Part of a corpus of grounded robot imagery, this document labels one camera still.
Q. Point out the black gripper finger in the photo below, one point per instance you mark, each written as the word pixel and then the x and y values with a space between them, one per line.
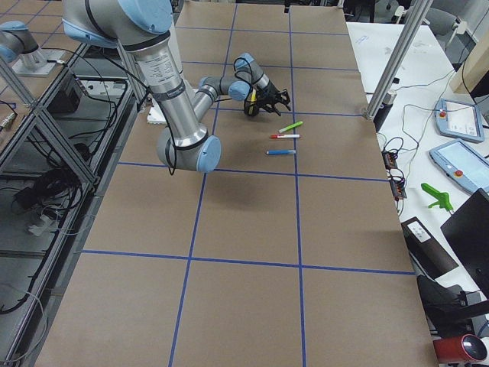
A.
pixel 272 109
pixel 283 98

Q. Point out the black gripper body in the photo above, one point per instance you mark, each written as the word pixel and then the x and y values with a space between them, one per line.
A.
pixel 270 92

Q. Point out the red marker pen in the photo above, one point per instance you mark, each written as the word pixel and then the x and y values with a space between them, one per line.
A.
pixel 285 136

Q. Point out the green highlighter pen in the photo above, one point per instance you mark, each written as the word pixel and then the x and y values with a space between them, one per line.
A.
pixel 290 127

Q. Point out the blue marker pen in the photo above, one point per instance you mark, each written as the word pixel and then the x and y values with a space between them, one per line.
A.
pixel 281 152

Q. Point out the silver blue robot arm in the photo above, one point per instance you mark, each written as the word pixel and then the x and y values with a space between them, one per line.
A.
pixel 142 28
pixel 18 46

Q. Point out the black mesh pen cup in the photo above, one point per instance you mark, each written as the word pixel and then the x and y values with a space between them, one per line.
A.
pixel 251 108

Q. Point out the orange circuit board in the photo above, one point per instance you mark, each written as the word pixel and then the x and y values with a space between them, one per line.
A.
pixel 395 175

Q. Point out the far teach pendant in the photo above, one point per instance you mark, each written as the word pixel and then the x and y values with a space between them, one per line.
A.
pixel 459 120

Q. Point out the teach pendant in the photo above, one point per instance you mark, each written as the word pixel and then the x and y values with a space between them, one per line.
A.
pixel 461 163
pixel 459 120

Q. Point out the green plastic tool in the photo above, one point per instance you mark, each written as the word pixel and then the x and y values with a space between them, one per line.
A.
pixel 442 198

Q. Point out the near teach pendant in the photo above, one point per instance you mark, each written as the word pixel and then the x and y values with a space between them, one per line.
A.
pixel 461 163

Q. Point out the black box white label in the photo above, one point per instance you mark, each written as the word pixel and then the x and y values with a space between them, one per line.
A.
pixel 426 249

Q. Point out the black monitor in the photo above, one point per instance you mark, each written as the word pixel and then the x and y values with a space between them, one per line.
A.
pixel 466 231

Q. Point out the red cylinder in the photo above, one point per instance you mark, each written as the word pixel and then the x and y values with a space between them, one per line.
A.
pixel 464 348

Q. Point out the white camera stand column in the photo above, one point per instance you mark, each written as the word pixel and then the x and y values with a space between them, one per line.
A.
pixel 155 116

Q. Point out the aluminium frame post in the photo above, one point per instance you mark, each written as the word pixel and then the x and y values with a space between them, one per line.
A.
pixel 417 13

